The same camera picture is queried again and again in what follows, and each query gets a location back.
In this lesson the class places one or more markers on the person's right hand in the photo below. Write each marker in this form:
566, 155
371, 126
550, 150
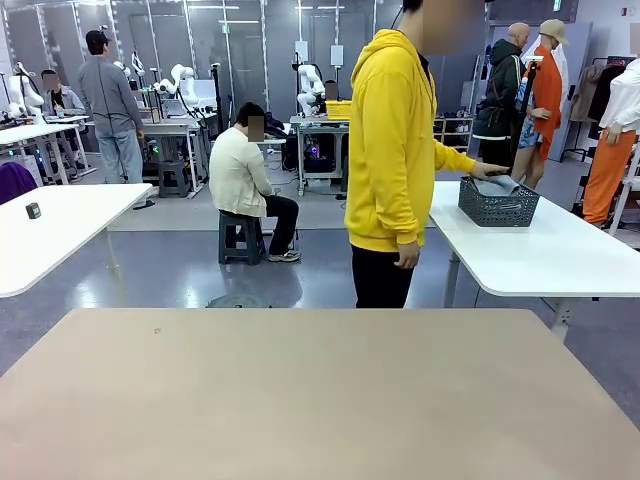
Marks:
409, 255

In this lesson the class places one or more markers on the person's left hand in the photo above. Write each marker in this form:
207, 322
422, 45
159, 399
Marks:
485, 171

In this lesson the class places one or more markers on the dark grey plastic basket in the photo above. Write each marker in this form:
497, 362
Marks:
495, 210

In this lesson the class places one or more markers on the right forearm yellow sleeve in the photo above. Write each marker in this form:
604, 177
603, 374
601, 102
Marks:
410, 220

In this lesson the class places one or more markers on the white lab robot arm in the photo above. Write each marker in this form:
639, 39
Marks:
177, 70
311, 75
27, 95

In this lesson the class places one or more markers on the left forearm yellow sleeve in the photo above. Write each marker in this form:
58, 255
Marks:
452, 156

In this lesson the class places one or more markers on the yellow plastic basket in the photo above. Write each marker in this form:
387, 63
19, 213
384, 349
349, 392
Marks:
339, 110

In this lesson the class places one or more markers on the shoe rack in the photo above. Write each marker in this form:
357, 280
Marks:
460, 131

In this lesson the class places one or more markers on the mannequin in dark jacket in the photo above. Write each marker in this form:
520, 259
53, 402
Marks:
500, 90

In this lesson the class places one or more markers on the person in yellow hoodie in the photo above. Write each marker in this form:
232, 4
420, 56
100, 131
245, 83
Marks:
390, 150

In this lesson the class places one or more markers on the mannequin in orange garment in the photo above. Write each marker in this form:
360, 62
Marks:
547, 90

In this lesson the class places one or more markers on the clothes rack with coats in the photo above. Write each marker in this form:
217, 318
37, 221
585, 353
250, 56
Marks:
582, 95

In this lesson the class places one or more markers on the mannequin in orange trousers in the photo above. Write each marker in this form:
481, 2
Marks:
610, 170

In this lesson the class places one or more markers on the metal workbench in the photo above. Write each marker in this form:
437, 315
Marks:
320, 125

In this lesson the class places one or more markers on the grey plastic stool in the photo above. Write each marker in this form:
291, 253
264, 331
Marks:
240, 245

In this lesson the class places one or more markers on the person in cream sweater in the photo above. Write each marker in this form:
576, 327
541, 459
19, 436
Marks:
235, 170

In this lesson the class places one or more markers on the black tripod pole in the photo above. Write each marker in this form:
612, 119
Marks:
218, 100

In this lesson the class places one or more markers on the black step stool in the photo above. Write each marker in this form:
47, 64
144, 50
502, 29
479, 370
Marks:
175, 180

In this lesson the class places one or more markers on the man in grey sweater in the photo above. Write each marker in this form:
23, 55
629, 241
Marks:
110, 100

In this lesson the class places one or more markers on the seated person in grey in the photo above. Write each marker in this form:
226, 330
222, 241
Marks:
65, 102

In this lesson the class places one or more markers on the small black device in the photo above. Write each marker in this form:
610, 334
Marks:
33, 210

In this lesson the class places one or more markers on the long white lab desk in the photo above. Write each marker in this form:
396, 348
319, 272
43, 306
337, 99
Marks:
30, 131

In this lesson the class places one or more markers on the purple cloth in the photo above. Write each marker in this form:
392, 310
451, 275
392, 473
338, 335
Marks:
15, 180

